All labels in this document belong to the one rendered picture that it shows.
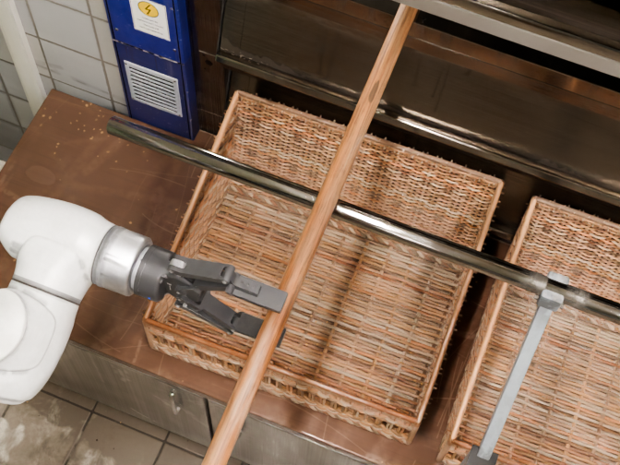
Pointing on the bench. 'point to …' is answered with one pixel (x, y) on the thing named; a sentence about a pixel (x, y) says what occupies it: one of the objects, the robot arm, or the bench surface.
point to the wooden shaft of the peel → (308, 242)
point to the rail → (542, 26)
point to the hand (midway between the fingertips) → (276, 318)
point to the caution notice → (149, 17)
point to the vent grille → (153, 89)
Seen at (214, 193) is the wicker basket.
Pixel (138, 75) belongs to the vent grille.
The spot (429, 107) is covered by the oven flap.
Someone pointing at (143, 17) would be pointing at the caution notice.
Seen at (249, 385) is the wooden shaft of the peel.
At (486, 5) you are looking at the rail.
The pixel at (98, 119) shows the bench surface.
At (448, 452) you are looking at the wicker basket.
